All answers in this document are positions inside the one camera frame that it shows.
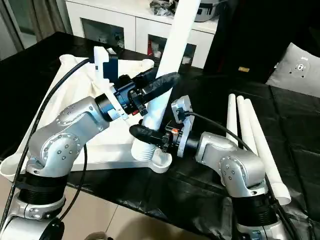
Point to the black work mat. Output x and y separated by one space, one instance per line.
287 125

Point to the brown curtain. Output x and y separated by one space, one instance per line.
47 20

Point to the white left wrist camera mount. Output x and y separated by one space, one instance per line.
100 62

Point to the white plastic table leg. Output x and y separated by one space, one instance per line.
180 37
243 120
262 150
231 117

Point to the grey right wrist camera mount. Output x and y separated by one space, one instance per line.
181 107

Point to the white plastic table top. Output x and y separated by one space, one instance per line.
112 155

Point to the black speaker box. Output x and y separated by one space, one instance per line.
250 32

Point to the grey cushion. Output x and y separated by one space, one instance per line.
297 67

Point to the white glass-door cabinet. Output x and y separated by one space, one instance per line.
105 12

